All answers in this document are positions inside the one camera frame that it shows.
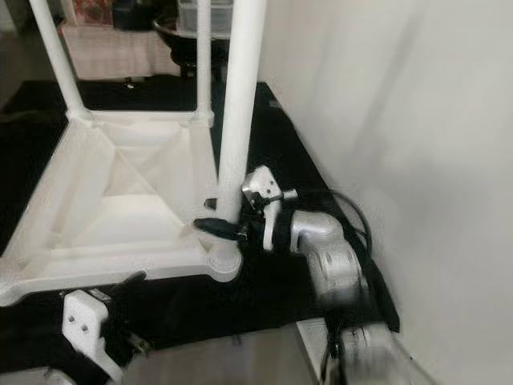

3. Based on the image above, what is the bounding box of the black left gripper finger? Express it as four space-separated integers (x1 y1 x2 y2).
105 270 147 296

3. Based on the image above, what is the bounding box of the white plastic children table top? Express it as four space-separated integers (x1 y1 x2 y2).
0 108 243 307

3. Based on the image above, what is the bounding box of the black round stool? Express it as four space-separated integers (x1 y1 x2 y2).
152 16 225 77

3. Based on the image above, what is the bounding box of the black tablecloth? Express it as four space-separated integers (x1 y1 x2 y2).
0 76 400 374

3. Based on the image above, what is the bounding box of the pink cloth cover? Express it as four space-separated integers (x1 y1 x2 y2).
60 24 169 79

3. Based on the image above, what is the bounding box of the grey plastic storage box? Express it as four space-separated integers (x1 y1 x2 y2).
176 0 233 37

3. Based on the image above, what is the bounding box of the dark bag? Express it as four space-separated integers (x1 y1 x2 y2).
112 0 157 31

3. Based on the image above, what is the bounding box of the red printed box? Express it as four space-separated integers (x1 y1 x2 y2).
72 0 113 25

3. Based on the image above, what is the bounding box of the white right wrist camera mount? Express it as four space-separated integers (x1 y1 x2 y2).
240 164 297 249

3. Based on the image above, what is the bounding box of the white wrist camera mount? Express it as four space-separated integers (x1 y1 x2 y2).
63 289 125 382
240 164 297 249

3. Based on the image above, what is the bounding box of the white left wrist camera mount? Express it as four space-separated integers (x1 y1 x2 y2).
63 289 125 382

